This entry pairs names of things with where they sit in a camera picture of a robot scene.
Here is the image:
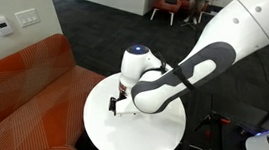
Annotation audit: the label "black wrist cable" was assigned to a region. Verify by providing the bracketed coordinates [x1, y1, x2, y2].
[151, 51, 200, 92]

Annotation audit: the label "white wall thermostat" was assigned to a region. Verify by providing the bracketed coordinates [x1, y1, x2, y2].
[0, 15, 16, 38]

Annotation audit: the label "orange patterned sofa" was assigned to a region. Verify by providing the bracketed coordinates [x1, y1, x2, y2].
[0, 27, 111, 150]

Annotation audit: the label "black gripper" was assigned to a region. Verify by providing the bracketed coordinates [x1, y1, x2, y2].
[107, 82, 130, 117]

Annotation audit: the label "white light switch plate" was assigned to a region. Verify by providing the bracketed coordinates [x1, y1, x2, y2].
[13, 5, 43, 30]

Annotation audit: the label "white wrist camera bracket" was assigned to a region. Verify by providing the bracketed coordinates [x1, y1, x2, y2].
[115, 106, 139, 118]

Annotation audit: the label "orange chair white legs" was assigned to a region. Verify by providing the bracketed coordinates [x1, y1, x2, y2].
[149, 0, 184, 27]

